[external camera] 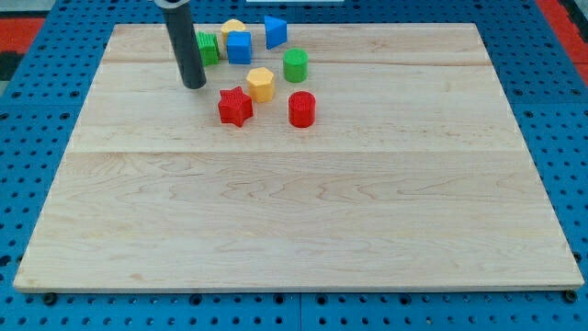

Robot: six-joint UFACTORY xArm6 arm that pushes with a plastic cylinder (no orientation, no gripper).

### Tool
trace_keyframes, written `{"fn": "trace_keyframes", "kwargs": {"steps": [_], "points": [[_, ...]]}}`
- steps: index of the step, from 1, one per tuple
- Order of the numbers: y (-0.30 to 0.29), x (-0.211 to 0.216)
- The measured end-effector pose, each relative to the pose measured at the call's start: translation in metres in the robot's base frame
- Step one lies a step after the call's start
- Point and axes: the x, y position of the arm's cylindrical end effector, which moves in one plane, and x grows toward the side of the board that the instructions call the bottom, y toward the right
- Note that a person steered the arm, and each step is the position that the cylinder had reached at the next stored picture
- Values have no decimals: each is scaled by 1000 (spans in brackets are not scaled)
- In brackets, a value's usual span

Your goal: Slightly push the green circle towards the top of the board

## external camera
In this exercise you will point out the red star block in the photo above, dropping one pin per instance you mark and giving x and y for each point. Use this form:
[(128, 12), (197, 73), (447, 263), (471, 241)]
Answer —
[(235, 107)]

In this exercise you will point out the light wooden board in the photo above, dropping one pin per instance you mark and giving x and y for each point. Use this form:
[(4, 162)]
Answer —
[(413, 177)]

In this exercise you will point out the red cylinder block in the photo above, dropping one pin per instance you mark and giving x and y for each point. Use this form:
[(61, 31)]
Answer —
[(301, 109)]

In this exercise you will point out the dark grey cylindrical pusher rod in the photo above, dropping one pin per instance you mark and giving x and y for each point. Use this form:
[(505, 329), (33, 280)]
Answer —
[(180, 28)]

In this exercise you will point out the blue cube block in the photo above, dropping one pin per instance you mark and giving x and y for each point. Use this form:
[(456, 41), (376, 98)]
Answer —
[(239, 47)]

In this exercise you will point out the yellow pentagon block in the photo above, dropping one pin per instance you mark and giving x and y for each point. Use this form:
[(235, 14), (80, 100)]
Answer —
[(231, 25)]

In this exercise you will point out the blue triangle block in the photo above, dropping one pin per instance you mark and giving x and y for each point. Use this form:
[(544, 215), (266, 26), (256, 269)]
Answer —
[(276, 31)]

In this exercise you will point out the yellow hexagon block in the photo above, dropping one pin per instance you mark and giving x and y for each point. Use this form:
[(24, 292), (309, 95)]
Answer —
[(261, 84)]

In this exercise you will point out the green cylinder block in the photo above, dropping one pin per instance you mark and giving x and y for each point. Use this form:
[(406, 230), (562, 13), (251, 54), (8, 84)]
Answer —
[(295, 65)]

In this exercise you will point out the green star block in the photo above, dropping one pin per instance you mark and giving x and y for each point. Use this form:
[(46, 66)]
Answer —
[(208, 47)]

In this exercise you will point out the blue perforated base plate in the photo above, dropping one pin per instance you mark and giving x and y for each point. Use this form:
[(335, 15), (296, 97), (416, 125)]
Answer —
[(41, 104)]

